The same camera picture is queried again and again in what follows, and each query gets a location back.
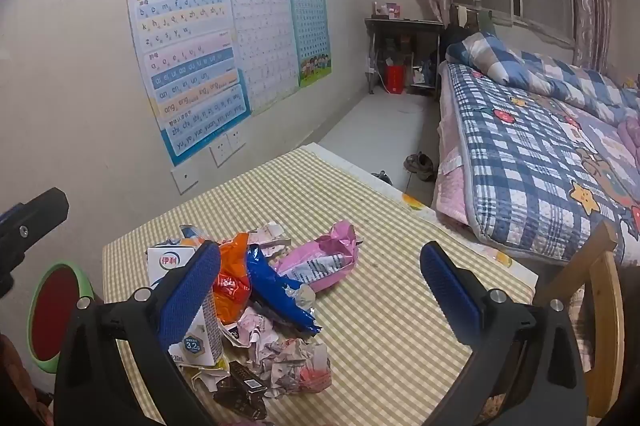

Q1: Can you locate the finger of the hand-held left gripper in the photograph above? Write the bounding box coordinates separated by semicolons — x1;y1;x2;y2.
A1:
0;187;69;297

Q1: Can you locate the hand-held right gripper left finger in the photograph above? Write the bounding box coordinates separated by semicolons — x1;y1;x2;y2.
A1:
52;240;223;426

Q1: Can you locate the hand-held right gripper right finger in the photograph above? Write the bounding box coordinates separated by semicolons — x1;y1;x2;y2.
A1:
419;241;588;426

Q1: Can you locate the white milk carton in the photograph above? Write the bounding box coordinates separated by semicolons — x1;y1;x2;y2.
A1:
146;242;224;367

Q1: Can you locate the orange snack wrapper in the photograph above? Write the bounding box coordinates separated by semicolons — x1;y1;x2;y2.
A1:
212;232;252;326

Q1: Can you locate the white and blue wrapper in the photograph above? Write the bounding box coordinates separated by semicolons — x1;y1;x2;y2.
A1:
179;224;213;248

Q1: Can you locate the small pinkish paper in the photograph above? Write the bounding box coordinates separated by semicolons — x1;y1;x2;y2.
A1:
222;303;281;348

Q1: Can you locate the blue snack wrapper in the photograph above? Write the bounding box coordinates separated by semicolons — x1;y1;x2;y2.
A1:
246;244;323;337

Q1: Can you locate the yellow snack wrapper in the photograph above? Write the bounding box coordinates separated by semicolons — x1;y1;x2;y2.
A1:
182;363;231;392

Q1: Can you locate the red bin with green rim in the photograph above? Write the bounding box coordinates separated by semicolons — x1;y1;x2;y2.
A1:
27;260;96;375

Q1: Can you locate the printed paper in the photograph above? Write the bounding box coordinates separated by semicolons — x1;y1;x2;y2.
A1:
247;221;292;259

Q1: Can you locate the dark brown wrapper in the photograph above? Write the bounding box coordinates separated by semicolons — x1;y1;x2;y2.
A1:
214;360;269;422

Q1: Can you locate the large newspaper ball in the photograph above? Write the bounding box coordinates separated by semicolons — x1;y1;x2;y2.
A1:
250;337;333;400

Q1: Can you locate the pink snack wrapper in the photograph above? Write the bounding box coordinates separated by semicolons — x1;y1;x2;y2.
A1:
274;220;362;293

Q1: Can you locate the yellow checked tablecloth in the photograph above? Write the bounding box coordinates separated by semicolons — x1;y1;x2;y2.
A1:
101;142;538;426

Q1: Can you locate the pair of brown shoes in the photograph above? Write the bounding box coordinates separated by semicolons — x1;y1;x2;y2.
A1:
402;151;436;182

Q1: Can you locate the wooden chair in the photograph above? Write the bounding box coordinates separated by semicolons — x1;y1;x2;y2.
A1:
532;221;626;426

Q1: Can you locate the red container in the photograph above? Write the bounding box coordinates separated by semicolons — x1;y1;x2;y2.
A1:
384;64;407;94

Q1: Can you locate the rolled blue plaid blanket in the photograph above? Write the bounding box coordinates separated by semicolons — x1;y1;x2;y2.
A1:
446;31;640;127

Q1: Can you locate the dark shelf with items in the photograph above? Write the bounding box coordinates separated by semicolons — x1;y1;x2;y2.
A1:
364;17;446;100

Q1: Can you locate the white wall socket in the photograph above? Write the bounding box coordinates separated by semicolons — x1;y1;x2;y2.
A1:
210;140;232;168
227;129;247;157

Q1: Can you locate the large blue letter wall poster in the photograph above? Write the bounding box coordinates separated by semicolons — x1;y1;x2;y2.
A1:
125;0;251;167

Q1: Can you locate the pale grid wall poster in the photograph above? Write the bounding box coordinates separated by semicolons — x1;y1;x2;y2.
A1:
227;0;301;116

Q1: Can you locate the green grid wall poster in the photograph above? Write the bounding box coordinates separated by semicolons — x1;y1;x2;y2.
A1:
287;0;333;88

